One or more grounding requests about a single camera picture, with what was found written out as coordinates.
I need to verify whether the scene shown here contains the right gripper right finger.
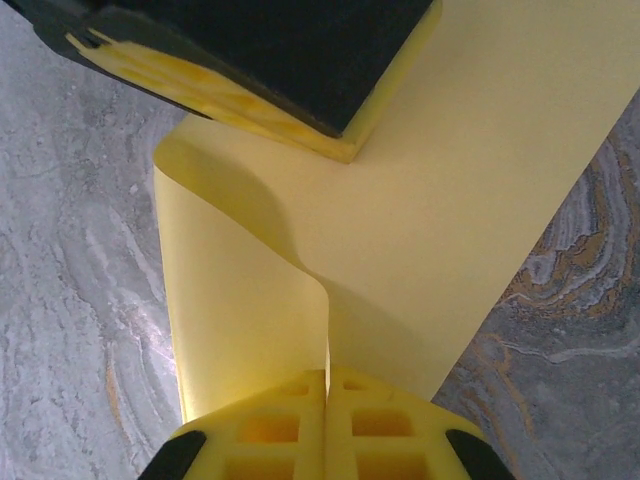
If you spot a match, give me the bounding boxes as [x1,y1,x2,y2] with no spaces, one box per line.
[327,366,507,480]

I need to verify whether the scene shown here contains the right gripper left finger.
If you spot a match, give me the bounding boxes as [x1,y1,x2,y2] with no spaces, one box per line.
[144,368,329,480]

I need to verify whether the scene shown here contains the yellow paper sheet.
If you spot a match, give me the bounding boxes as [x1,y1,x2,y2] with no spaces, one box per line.
[151,0,640,426]

